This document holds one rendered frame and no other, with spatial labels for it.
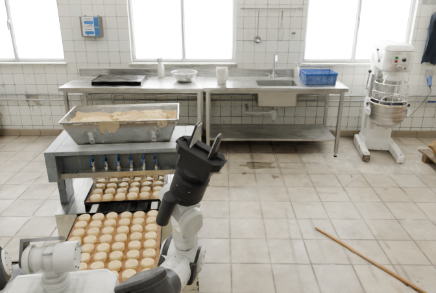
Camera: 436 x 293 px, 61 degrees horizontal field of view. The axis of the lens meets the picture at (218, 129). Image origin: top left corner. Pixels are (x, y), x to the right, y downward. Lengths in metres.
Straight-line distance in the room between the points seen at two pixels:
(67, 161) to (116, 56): 3.34
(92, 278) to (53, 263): 0.12
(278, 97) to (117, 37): 2.26
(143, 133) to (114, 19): 3.44
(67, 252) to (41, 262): 0.06
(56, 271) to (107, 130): 1.03
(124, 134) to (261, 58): 3.42
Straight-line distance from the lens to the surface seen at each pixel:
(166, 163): 1.92
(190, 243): 1.12
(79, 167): 1.99
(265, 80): 4.85
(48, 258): 0.92
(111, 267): 1.50
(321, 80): 4.65
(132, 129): 1.83
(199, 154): 0.84
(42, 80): 5.64
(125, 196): 1.98
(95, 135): 1.88
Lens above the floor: 1.86
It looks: 20 degrees down
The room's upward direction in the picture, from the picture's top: straight up
